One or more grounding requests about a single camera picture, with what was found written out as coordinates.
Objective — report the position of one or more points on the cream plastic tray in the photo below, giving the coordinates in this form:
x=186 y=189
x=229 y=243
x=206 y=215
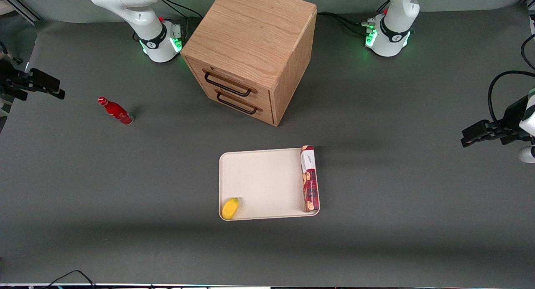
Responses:
x=263 y=184

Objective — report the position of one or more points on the wooden drawer cabinet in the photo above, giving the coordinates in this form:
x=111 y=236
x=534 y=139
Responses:
x=250 y=38

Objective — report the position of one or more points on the red coke bottle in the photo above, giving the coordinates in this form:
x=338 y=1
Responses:
x=117 y=112

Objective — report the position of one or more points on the red cookie box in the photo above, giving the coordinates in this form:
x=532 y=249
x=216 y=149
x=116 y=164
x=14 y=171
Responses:
x=309 y=180

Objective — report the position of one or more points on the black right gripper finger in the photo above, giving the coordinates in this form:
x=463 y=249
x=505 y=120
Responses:
x=45 y=79
x=53 y=92

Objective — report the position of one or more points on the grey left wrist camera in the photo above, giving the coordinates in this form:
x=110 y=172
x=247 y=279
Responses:
x=527 y=154

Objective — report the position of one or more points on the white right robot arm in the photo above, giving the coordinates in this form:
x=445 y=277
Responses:
x=140 y=13

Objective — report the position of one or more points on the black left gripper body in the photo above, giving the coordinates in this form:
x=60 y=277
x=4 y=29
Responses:
x=510 y=117

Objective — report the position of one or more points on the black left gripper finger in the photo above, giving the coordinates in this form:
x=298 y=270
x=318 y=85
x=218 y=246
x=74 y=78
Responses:
x=480 y=126
x=474 y=139

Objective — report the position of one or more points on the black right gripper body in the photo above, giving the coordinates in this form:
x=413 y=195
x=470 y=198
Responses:
x=9 y=79

